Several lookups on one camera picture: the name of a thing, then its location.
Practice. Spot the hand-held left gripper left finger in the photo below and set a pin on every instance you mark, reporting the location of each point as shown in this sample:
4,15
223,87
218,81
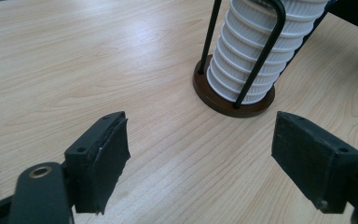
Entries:
105,168

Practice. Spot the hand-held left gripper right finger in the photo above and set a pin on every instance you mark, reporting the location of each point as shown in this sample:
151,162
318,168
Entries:
307,161

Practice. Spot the stack of paper cups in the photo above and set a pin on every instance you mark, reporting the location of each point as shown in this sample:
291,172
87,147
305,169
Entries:
254,46

